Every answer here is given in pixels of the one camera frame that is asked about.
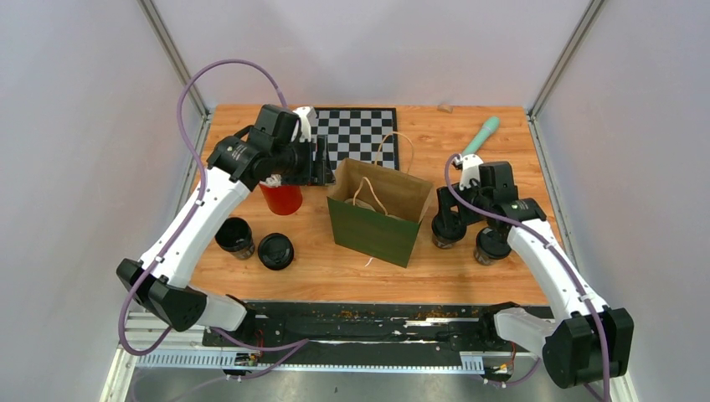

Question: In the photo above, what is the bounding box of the black cup stack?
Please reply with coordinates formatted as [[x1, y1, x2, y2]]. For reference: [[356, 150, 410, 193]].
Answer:
[[214, 217, 255, 260]]

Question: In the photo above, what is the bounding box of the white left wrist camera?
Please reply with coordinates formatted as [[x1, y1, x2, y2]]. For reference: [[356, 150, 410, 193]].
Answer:
[[291, 106, 317, 142]]

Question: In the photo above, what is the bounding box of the red straw holder cup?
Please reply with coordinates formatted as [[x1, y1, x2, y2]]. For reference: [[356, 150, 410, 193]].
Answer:
[[260, 182, 303, 216]]

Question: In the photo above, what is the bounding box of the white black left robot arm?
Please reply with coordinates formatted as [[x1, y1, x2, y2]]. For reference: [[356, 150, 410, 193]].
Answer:
[[116, 105, 327, 346]]

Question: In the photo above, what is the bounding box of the mint green handle tool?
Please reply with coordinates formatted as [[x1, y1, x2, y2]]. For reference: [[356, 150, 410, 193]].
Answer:
[[460, 116, 500, 156]]

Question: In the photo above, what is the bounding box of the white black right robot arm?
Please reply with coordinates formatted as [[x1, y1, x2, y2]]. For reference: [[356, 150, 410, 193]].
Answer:
[[431, 154, 635, 399]]

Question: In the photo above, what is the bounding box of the black lid stack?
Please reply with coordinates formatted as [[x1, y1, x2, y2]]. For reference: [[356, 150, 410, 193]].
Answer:
[[257, 233, 295, 271]]

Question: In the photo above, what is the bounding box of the clear brown plastic cup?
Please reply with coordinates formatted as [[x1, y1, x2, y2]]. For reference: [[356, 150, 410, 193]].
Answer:
[[473, 249, 497, 265]]

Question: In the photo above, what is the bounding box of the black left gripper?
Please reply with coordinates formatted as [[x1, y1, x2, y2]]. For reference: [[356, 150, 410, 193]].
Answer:
[[274, 135, 338, 186]]

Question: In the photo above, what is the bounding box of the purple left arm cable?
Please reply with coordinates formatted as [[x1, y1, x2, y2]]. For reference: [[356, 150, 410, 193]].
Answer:
[[117, 59, 309, 389]]

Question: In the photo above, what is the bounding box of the black cup lid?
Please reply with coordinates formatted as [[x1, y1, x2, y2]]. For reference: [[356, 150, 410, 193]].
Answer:
[[476, 227, 512, 260], [431, 214, 467, 242]]

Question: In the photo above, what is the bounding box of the small brown wood block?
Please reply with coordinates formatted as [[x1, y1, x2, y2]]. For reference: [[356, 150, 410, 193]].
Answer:
[[437, 104, 454, 114]]

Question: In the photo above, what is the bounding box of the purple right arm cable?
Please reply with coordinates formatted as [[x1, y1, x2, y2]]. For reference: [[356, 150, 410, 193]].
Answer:
[[443, 154, 613, 402]]

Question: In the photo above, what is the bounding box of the green paper bag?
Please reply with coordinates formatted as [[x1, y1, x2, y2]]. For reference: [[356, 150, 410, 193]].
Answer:
[[327, 158, 434, 268]]

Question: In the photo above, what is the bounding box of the white wrapped straws bundle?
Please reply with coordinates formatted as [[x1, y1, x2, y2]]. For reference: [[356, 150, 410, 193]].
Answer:
[[262, 174, 282, 188]]

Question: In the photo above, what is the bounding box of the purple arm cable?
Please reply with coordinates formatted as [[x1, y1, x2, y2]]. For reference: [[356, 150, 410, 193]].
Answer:
[[117, 59, 309, 389], [443, 154, 613, 402]]

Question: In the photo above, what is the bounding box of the black white chessboard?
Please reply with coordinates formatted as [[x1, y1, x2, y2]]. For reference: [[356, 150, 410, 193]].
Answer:
[[311, 107, 400, 170]]

